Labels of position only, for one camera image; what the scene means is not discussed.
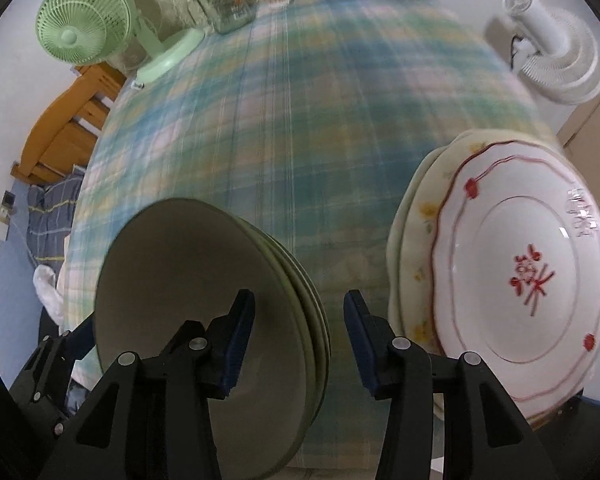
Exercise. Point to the white clip fan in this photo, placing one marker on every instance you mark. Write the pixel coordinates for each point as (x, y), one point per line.
(560, 55)

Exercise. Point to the grey plaid pillow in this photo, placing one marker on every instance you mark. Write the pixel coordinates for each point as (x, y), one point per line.
(55, 210)

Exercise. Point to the plaid tablecloth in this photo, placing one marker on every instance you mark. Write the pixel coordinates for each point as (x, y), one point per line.
(305, 135)

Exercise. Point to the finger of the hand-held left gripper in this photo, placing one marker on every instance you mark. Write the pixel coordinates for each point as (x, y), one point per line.
(50, 400)
(55, 355)

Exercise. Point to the green desk fan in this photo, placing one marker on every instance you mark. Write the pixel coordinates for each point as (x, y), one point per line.
(75, 25)

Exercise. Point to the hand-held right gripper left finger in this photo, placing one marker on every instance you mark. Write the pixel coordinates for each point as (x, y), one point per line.
(237, 350)

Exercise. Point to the scalloped yellow floral plate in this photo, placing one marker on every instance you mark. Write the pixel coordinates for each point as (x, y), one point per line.
(393, 270)

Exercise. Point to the wooden bed headboard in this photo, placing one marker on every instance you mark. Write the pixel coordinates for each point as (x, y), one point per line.
(65, 130)

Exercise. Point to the white plate with red pattern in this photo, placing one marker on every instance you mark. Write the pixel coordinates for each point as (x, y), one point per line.
(520, 270)

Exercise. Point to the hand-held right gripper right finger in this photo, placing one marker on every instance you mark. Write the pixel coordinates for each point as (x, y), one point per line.
(362, 350)

